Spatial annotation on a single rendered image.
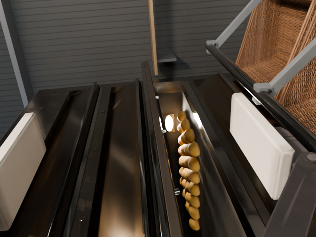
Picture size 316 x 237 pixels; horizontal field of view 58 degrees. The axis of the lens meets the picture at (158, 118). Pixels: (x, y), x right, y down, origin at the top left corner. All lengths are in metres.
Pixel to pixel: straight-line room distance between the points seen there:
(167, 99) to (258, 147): 1.73
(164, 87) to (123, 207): 1.08
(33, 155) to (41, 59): 3.57
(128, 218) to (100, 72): 2.90
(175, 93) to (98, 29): 1.89
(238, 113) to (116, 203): 0.79
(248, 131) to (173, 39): 3.42
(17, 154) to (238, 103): 0.13
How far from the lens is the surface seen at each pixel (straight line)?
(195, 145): 1.45
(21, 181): 0.17
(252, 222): 0.89
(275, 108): 0.64
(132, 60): 3.59
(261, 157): 0.16
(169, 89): 1.86
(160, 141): 0.92
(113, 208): 0.94
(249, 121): 0.17
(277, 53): 1.94
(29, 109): 1.73
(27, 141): 0.18
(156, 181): 0.77
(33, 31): 3.72
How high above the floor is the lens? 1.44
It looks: 3 degrees down
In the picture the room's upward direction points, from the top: 96 degrees counter-clockwise
